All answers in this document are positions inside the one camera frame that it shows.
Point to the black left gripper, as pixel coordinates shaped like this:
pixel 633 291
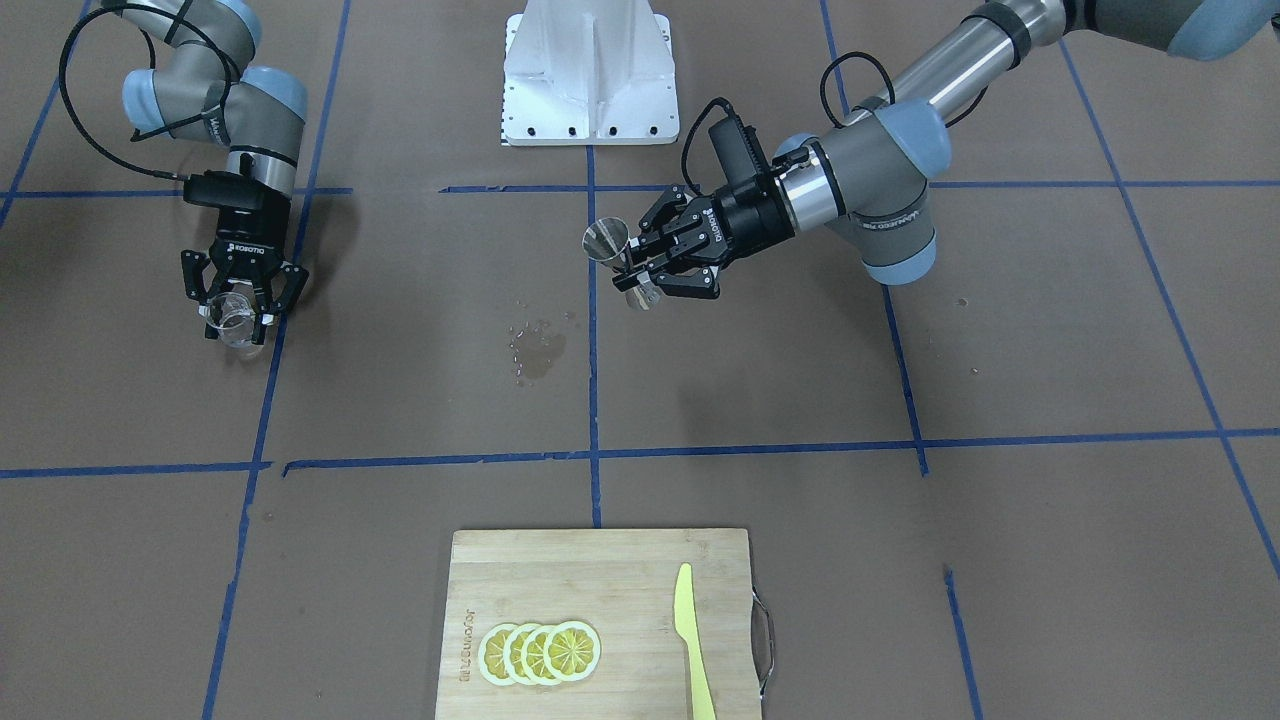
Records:
pixel 748 214

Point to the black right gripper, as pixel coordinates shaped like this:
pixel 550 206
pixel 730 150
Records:
pixel 243 243

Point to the clear glass measuring cup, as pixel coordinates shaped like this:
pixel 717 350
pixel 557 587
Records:
pixel 231 318

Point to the steel double jigger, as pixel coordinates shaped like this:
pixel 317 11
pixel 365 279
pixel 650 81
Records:
pixel 607 241

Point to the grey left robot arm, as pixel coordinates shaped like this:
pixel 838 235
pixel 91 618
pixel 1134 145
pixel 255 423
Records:
pixel 869 175

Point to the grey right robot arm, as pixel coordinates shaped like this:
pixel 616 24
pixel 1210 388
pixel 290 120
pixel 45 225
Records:
pixel 212 91

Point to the yellow plastic knife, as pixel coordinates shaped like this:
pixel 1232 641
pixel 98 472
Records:
pixel 686 627

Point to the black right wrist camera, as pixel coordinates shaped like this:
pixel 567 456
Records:
pixel 225 190

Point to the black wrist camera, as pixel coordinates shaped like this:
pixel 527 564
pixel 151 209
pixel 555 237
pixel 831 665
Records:
pixel 225 190
pixel 738 151

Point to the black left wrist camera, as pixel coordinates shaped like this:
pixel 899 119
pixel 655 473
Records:
pixel 738 151

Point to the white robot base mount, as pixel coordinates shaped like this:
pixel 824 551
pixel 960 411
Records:
pixel 589 73

